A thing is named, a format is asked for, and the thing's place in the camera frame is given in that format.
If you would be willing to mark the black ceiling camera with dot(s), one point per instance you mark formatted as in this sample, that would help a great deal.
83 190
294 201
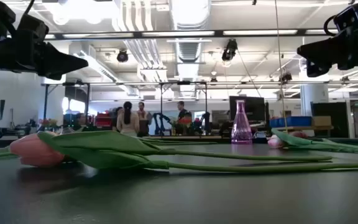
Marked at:
122 56
286 77
229 49

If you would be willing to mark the dark background robot arm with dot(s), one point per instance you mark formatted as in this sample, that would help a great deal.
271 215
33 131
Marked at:
160 122

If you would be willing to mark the red bin rack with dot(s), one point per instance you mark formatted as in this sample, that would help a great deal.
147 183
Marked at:
103 119

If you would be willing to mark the black upright panel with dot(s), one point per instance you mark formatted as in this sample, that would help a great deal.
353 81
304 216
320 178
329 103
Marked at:
337 110

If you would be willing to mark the blue plastic bin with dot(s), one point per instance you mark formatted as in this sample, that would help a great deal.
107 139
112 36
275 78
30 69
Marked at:
298 120
279 122

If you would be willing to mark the black workcell frame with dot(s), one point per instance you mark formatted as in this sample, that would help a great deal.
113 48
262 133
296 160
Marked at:
161 102

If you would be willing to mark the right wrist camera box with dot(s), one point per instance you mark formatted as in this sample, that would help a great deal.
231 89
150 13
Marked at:
348 17

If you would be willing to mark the purple glass vase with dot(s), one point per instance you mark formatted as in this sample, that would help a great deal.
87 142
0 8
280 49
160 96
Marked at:
241 130

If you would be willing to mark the brown cardboard box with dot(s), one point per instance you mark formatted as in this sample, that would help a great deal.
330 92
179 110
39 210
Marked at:
321 120

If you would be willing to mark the wooden shelf board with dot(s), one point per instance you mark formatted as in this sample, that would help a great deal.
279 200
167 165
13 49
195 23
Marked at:
303 127

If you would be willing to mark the black overhead light bar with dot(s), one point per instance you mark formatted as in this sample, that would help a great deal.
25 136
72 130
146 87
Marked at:
138 34

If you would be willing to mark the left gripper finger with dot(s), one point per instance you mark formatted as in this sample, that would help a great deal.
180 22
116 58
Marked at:
53 75
64 59

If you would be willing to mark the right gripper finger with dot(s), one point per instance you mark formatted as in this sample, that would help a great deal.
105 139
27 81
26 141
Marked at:
319 49
314 68

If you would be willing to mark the pale pink tulip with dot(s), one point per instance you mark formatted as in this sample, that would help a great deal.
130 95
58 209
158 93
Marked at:
274 142

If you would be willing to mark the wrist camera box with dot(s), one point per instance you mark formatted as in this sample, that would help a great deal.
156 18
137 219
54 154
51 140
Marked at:
348 17
33 28

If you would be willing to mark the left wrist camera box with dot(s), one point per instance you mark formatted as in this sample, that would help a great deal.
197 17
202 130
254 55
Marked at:
33 28

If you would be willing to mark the person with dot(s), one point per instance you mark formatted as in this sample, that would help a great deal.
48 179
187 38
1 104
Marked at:
144 118
127 119
183 115
117 116
81 119

